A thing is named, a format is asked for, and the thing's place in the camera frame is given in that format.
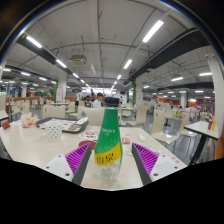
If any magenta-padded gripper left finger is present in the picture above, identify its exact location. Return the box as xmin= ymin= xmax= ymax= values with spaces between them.
xmin=42 ymin=142 xmax=93 ymax=186

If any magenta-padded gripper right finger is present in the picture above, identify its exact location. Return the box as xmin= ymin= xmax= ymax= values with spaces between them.
xmin=131 ymin=142 xmax=188 ymax=186

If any green-labelled clear drink bottle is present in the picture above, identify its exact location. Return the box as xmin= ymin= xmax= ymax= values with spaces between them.
xmin=94 ymin=97 xmax=124 ymax=183

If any small red sauce packet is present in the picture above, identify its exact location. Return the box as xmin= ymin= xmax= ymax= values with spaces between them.
xmin=121 ymin=136 xmax=132 ymax=146

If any red printed table sticker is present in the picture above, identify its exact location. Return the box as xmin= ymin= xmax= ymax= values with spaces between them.
xmin=170 ymin=155 xmax=182 ymax=164

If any white folded napkin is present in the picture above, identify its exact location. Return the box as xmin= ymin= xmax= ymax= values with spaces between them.
xmin=75 ymin=116 xmax=89 ymax=126

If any white black-dotted mug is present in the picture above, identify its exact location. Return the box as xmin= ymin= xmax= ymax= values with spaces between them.
xmin=43 ymin=119 xmax=64 ymax=139

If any white black-legged side table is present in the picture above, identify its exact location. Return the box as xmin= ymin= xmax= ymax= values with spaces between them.
xmin=183 ymin=120 xmax=221 ymax=166

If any crumpled orange-white food wrapper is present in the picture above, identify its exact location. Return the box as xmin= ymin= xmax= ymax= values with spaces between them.
xmin=19 ymin=112 xmax=39 ymax=129

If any orange upholstered bench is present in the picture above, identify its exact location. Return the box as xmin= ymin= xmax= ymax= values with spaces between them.
xmin=214 ymin=133 xmax=224 ymax=160

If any small red table sign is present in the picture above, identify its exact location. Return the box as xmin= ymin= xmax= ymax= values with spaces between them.
xmin=1 ymin=120 xmax=12 ymax=130

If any ceiling air conditioning unit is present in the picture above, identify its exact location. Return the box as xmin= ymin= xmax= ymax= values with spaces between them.
xmin=69 ymin=54 xmax=88 ymax=67

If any group of ceiling strip lights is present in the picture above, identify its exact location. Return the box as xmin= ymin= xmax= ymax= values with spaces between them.
xmin=0 ymin=19 xmax=214 ymax=103

